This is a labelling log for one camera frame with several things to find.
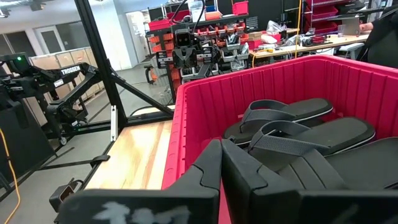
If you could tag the person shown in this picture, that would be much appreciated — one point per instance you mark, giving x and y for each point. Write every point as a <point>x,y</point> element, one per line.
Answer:
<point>382,40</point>

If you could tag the red shelf rack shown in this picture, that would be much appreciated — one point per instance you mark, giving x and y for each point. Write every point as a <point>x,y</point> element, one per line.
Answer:
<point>323,12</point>

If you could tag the small red bin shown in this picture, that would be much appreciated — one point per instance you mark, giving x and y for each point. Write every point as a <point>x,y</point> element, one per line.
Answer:
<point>240,7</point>

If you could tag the red plastic bin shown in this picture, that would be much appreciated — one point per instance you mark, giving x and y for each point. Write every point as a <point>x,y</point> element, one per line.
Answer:
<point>217,102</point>

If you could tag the black slide sandal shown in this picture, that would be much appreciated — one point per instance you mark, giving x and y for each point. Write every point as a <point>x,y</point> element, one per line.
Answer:
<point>373,165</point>

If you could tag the wooden workbench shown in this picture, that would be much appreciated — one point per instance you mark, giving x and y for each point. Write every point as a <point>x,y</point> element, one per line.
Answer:
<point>342,40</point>

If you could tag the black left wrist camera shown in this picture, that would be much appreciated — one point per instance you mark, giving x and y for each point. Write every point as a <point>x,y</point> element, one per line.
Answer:
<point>183,39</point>

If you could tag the grey door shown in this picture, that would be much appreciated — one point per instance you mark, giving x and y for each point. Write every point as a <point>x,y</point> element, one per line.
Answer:
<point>49,40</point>

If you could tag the white frame bracket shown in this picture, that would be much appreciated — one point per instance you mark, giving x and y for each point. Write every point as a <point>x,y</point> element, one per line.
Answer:
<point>113,124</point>

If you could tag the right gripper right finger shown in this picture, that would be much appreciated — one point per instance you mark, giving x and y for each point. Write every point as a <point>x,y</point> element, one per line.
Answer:
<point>236,180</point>

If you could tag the parts bin shelving rack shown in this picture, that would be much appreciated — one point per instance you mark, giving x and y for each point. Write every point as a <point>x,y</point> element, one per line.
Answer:
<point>161,25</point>

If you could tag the small black camera box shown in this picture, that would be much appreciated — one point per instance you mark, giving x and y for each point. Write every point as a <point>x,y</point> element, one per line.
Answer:
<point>63,194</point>

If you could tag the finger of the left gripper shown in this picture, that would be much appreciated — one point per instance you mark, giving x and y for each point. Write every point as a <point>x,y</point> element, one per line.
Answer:
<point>191,57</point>
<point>179,58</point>

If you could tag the beige cabinets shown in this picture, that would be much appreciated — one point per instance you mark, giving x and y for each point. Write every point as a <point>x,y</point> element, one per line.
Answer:
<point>66,57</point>

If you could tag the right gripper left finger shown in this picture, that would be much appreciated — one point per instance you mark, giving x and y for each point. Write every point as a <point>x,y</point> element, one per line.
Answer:
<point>208,174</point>

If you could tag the person's hand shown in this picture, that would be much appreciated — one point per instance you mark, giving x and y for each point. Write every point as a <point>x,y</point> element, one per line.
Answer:
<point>366,26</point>

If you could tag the white stool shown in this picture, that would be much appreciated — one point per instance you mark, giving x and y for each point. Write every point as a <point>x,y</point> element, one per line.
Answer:
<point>351,46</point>

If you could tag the black background robot arm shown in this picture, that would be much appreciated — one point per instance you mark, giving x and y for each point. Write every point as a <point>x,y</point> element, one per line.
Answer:
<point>46,77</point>

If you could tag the black flip-flop sandal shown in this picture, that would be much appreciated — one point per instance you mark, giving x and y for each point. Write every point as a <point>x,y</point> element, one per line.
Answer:
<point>342,130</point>
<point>311,107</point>

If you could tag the grey laptop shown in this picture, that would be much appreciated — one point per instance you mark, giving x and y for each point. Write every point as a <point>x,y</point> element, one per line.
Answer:
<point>351,26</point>

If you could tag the black cabinet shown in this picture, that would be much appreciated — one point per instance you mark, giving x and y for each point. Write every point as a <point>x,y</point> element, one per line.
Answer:
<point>21,140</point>

